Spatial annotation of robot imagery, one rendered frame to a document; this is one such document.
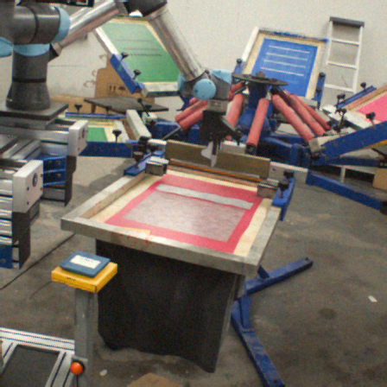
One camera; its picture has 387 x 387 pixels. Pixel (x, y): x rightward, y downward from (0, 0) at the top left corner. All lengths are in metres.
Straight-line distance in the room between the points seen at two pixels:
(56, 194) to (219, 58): 4.60
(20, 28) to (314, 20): 5.17
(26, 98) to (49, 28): 0.68
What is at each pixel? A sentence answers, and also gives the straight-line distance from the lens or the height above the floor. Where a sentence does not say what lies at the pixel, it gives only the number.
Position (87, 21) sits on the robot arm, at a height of 1.54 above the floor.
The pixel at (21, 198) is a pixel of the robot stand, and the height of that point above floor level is 1.16.
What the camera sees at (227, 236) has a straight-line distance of 1.64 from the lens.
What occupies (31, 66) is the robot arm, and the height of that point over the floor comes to 1.40.
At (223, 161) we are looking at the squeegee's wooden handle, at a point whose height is 1.07.
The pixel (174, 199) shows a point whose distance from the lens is 1.88.
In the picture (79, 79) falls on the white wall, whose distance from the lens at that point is 6.87.
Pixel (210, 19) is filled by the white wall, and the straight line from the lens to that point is 6.20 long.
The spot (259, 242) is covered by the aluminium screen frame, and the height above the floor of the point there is 0.99.
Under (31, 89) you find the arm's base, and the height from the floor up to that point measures 1.32.
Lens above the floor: 1.61
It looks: 20 degrees down
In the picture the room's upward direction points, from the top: 7 degrees clockwise
